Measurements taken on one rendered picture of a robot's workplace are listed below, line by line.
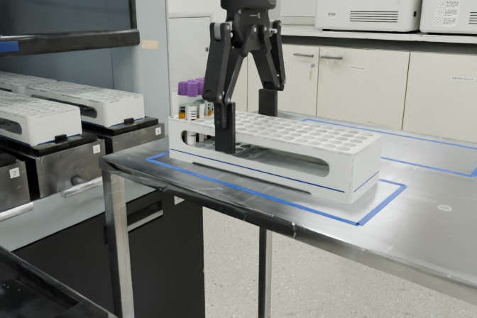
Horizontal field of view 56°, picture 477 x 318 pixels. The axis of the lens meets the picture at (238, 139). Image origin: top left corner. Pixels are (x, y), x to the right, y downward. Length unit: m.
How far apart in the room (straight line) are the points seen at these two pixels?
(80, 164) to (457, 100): 1.99
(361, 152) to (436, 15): 1.97
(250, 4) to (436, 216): 0.33
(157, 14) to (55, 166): 0.42
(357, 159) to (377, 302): 1.33
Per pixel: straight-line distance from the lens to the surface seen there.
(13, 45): 0.83
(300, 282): 1.88
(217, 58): 0.57
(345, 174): 0.54
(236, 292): 1.81
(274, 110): 0.68
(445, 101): 2.50
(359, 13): 2.61
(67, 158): 0.83
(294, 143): 0.56
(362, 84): 2.62
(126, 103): 0.94
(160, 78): 1.07
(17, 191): 0.80
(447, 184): 0.65
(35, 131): 0.83
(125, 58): 1.04
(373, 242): 0.47
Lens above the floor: 1.04
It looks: 16 degrees down
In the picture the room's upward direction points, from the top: straight up
